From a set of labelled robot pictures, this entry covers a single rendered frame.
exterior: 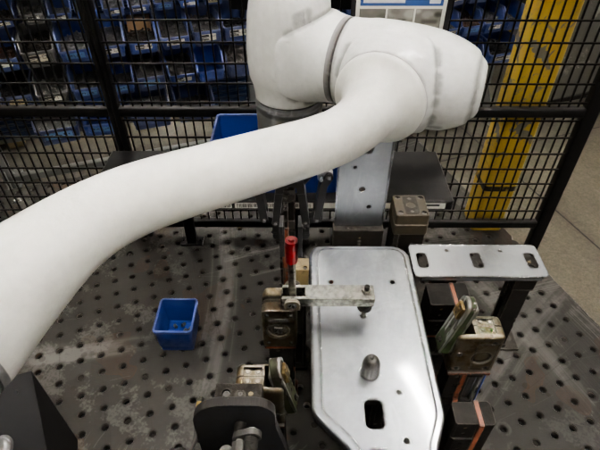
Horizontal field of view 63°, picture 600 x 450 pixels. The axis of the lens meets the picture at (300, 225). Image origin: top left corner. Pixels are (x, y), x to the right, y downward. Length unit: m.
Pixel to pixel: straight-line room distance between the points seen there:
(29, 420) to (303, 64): 0.80
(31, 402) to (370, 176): 0.80
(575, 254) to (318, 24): 2.42
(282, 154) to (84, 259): 0.18
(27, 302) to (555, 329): 1.33
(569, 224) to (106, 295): 2.39
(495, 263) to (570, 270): 1.62
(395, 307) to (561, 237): 2.00
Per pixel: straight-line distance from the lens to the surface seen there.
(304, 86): 0.60
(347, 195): 1.12
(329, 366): 0.93
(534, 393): 1.36
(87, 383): 1.36
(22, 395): 1.07
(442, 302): 1.08
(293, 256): 0.85
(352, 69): 0.53
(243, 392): 0.77
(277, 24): 0.59
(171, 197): 0.41
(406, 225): 1.15
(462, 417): 0.93
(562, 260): 2.81
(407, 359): 0.95
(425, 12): 1.24
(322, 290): 0.94
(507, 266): 1.17
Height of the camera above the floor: 1.78
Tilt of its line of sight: 42 degrees down
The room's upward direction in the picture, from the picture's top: straight up
